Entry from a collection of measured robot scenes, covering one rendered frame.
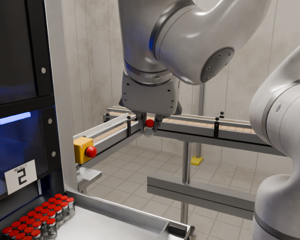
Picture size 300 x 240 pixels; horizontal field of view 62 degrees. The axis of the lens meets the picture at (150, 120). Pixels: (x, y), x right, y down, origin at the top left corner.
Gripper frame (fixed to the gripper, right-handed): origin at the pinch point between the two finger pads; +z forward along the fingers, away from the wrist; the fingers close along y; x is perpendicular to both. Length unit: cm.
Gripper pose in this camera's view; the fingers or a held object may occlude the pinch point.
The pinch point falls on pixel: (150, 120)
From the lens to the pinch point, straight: 52.2
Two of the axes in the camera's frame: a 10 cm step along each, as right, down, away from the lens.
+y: -9.8, -1.6, 0.9
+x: -1.8, 8.2, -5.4
